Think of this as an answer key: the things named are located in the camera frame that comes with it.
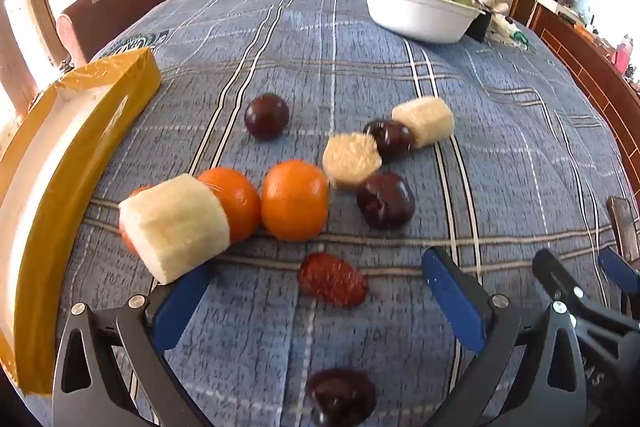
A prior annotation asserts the orange tangerine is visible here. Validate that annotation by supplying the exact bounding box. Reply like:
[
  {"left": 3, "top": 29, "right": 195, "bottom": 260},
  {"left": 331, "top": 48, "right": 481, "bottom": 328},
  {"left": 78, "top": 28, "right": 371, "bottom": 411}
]
[
  {"left": 118, "top": 185, "right": 151, "bottom": 256},
  {"left": 198, "top": 167, "right": 262, "bottom": 244},
  {"left": 262, "top": 159, "right": 329, "bottom": 243}
]

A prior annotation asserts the wooden cabinet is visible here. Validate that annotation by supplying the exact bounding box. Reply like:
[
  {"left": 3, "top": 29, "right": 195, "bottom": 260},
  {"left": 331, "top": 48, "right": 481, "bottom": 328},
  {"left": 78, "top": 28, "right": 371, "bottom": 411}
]
[{"left": 511, "top": 0, "right": 639, "bottom": 198}]

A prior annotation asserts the white bowl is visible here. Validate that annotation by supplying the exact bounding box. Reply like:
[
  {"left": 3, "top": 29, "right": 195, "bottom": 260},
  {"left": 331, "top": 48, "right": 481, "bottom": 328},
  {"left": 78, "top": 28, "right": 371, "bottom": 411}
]
[{"left": 366, "top": 0, "right": 480, "bottom": 44}]

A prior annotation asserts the red jujube date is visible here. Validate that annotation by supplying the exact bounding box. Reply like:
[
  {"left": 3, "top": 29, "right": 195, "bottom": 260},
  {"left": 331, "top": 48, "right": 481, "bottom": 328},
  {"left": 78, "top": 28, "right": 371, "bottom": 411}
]
[{"left": 297, "top": 253, "right": 369, "bottom": 309}]

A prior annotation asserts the yellow cardboard tray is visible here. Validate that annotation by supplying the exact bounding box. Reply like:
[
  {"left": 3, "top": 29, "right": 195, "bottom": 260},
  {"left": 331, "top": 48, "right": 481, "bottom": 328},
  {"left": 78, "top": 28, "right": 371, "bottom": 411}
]
[{"left": 1, "top": 48, "right": 160, "bottom": 395}]

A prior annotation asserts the dark plum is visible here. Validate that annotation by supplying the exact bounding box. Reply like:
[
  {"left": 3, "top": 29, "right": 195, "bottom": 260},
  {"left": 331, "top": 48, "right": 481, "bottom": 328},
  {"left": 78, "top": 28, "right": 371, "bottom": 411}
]
[
  {"left": 356, "top": 172, "right": 416, "bottom": 231},
  {"left": 244, "top": 93, "right": 290, "bottom": 141},
  {"left": 363, "top": 119, "right": 414, "bottom": 164},
  {"left": 306, "top": 369, "right": 376, "bottom": 427}
]

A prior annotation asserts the dark plum front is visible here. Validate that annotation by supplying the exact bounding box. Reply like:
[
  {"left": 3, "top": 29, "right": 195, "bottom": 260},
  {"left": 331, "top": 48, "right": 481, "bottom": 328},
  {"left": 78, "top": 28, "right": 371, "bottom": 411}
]
[{"left": 356, "top": 172, "right": 416, "bottom": 231}]

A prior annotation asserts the brown armchair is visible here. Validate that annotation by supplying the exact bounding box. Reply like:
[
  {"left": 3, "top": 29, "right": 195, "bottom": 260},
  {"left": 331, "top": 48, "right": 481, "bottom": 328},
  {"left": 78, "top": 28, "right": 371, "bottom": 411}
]
[{"left": 56, "top": 0, "right": 166, "bottom": 66}]

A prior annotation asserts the large white sugarcane piece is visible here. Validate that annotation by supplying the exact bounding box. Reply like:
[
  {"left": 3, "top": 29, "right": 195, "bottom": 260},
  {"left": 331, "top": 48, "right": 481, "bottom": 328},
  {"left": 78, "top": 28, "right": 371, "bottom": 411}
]
[{"left": 119, "top": 173, "right": 231, "bottom": 285}]

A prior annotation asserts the black cup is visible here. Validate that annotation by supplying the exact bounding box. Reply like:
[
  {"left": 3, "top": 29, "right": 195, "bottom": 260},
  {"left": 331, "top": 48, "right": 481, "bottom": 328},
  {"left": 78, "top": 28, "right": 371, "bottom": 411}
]
[{"left": 465, "top": 10, "right": 492, "bottom": 43}]

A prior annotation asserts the blue plaid tablecloth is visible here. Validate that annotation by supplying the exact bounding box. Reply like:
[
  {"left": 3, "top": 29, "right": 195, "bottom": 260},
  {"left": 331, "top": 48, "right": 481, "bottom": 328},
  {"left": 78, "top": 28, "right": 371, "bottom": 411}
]
[{"left": 56, "top": 0, "right": 632, "bottom": 426}]

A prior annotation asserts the white items pile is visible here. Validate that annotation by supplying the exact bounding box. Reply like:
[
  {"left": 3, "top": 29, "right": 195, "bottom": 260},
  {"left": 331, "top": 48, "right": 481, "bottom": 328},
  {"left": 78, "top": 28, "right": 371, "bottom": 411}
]
[{"left": 472, "top": 0, "right": 529, "bottom": 50}]

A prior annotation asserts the wooden glass door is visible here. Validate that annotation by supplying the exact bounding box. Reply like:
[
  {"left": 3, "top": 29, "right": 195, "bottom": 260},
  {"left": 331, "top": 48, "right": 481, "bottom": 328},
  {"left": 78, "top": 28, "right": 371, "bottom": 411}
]
[{"left": 1, "top": 0, "right": 68, "bottom": 117}]

